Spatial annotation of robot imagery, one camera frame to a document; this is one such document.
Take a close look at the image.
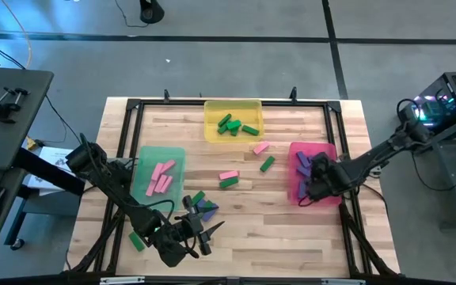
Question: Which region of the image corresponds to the black desk leg with caster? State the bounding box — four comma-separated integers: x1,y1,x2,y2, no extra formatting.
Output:
4,184,79,251

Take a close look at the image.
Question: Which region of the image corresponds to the silver metal bracket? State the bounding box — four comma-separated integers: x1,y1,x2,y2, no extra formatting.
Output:
99,275,146,285
321,278,366,285

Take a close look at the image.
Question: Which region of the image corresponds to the yellow translucent plastic bin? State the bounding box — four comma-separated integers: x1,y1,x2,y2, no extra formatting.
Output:
203,99,264,143

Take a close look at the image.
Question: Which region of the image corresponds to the white printed paper sheet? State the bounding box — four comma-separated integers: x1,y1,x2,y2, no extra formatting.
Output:
25,146,85,195

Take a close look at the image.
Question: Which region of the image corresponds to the black floor cable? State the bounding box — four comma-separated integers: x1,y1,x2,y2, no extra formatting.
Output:
412,152,456,193
113,0,150,29
44,93,93,162

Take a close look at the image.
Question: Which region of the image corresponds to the black desk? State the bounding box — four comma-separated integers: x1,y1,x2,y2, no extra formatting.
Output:
0,67,55,268

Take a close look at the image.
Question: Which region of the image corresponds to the black round stand base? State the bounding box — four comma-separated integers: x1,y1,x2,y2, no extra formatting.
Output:
139,0,165,25

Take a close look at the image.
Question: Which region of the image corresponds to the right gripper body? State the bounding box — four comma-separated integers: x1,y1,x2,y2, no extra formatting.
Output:
306,151,352,201

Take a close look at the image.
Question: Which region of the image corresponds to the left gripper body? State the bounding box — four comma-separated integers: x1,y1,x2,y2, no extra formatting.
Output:
174,195,212,257

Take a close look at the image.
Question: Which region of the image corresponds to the beige cable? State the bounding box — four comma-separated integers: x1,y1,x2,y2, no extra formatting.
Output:
0,0,33,70

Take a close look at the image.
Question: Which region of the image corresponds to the black aluminium table frame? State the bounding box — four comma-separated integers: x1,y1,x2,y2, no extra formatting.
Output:
69,89,399,280

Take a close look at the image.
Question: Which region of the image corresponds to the green translucent plastic bin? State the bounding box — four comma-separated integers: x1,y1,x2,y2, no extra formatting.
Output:
129,145,188,213

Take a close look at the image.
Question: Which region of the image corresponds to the pink translucent plastic bin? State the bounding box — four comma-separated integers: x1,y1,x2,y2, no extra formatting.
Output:
287,141,342,207

